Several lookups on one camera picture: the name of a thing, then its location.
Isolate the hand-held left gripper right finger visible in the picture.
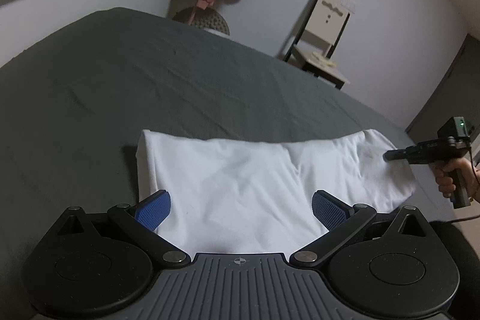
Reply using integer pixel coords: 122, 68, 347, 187
289, 190, 428, 267

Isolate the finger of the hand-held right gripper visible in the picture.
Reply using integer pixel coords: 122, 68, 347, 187
383, 148, 418, 164

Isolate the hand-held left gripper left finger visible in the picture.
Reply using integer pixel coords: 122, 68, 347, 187
55, 190, 192, 267

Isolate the white turtleneck shirt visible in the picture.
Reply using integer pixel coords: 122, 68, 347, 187
136, 129, 418, 255

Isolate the person's right hand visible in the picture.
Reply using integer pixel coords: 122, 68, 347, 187
433, 157, 480, 201

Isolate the yellow item on chair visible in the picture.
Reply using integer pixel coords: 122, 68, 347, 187
313, 51, 338, 67

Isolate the grey studded balance cushion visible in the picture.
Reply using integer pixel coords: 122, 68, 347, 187
172, 7, 230, 37

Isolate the beige chair with black frame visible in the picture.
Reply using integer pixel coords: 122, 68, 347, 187
282, 0, 351, 91

